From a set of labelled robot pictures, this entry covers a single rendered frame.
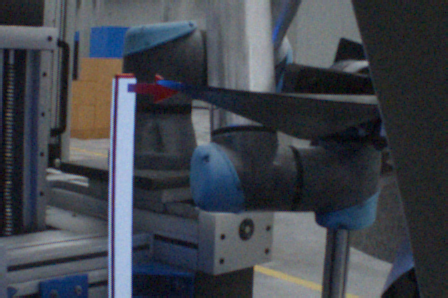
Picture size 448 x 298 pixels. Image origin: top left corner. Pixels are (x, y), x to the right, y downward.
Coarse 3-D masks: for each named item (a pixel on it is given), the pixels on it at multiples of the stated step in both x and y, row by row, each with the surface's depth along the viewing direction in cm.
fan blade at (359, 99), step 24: (192, 96) 67; (216, 96) 65; (240, 96) 62; (264, 96) 59; (288, 96) 58; (312, 96) 58; (336, 96) 59; (360, 96) 59; (264, 120) 74; (288, 120) 74; (312, 120) 74; (336, 120) 73; (360, 120) 74
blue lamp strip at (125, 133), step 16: (128, 80) 74; (128, 96) 75; (128, 112) 75; (128, 128) 75; (128, 144) 75; (128, 160) 76; (128, 176) 76; (128, 192) 76; (128, 208) 76; (128, 224) 76; (128, 240) 76; (128, 256) 77; (128, 272) 77; (128, 288) 77
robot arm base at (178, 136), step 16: (144, 112) 131; (160, 112) 131; (176, 112) 132; (144, 128) 131; (160, 128) 131; (176, 128) 132; (192, 128) 135; (144, 144) 130; (160, 144) 131; (176, 144) 131; (192, 144) 134; (144, 160) 130; (160, 160) 130; (176, 160) 131
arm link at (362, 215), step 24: (336, 144) 95; (360, 144) 94; (312, 168) 93; (336, 168) 94; (360, 168) 95; (312, 192) 93; (336, 192) 94; (360, 192) 95; (336, 216) 96; (360, 216) 95
